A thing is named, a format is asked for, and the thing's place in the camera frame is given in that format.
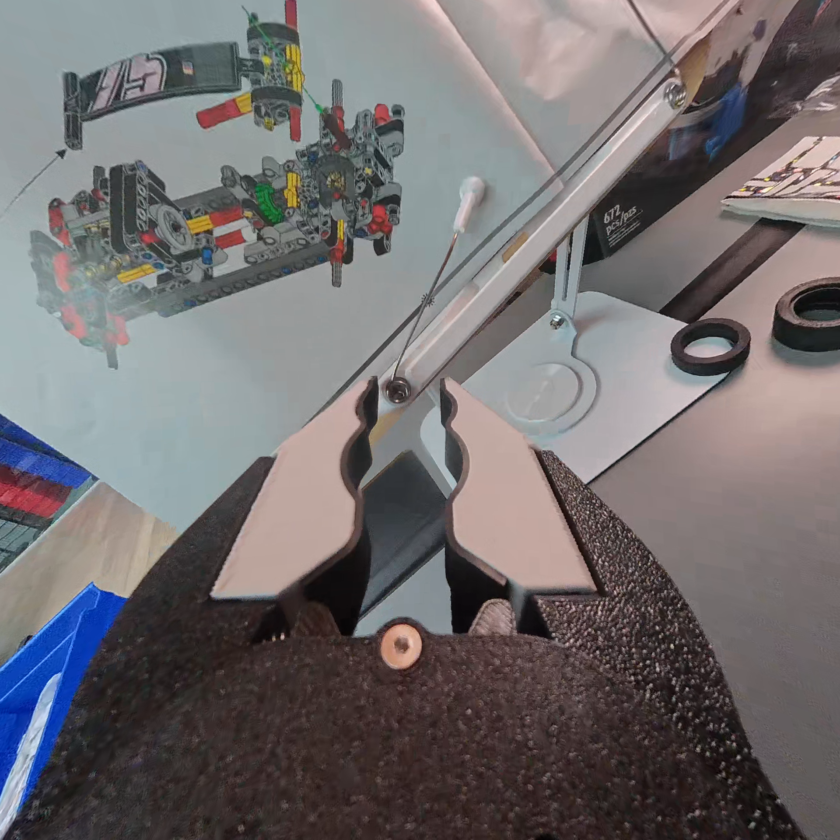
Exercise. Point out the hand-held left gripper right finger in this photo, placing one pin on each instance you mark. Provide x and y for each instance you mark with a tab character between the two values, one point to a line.
518	518

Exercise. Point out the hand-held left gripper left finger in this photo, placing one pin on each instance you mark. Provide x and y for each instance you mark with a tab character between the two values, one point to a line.
295	512

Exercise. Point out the toy instruction booklet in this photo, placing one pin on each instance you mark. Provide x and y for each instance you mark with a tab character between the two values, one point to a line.
262	394

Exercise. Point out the grey desk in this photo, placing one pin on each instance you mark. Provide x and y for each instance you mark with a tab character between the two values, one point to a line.
754	558

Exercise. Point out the white metal book stand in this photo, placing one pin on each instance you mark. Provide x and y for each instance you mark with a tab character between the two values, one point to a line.
623	367

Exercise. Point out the stack of red blue bins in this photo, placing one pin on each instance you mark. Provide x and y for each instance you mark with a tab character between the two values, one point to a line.
39	472

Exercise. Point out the blue plastic parts bin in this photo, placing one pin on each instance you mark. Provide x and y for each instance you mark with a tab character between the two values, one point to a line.
39	656

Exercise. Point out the black toy set box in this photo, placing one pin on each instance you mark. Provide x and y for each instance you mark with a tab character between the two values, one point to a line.
656	216

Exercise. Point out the toy sticker sheet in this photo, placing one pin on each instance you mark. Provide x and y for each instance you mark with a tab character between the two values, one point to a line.
787	197

